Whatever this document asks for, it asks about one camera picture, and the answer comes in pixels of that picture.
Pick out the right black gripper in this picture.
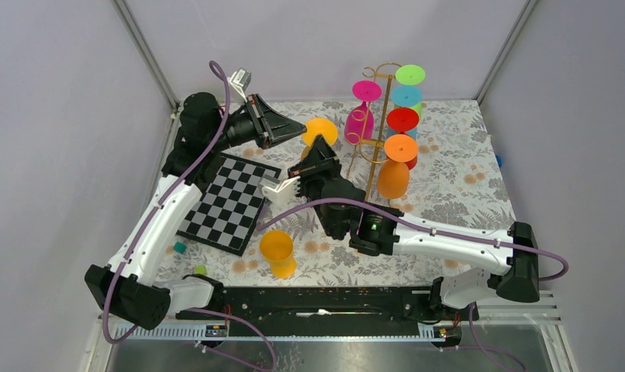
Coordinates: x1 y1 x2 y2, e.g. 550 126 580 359
288 134 342 237

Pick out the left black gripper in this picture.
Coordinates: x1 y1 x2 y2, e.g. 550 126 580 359
210 94 308 152

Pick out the amber plastic wine glass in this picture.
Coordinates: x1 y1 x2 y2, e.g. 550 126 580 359
300 118 338 160

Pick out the magenta plastic wine glass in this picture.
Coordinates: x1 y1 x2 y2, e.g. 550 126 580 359
344 80 382 145

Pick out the orange plastic wine glass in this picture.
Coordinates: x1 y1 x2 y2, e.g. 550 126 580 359
376 133 418 199

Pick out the gold wire glass rack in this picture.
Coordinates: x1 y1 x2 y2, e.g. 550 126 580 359
345 62 402 202

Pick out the yellow plastic wine glass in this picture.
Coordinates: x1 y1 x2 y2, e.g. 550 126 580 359
259 229 296 279

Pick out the red plastic wine glass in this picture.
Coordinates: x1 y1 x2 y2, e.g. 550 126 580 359
384 107 420 170

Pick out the blue plastic wine glass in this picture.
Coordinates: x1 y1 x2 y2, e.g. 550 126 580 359
391 85 423 140

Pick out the green plastic wine glass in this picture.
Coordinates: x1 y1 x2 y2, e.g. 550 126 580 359
394 64 426 115

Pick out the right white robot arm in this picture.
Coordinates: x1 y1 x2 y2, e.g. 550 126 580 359
288 136 540 319

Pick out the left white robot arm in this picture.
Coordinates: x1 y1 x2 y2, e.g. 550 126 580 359
85 92 306 329

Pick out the black white checkerboard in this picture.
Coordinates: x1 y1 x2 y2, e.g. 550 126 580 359
177 154 281 257

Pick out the floral table mat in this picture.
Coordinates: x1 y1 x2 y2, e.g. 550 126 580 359
158 101 515 287

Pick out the small teal block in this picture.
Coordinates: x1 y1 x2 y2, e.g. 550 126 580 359
173 242 187 254

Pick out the small green block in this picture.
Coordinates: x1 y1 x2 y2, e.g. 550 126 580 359
194 265 207 275

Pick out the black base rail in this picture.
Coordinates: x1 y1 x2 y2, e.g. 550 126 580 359
176 285 481 338

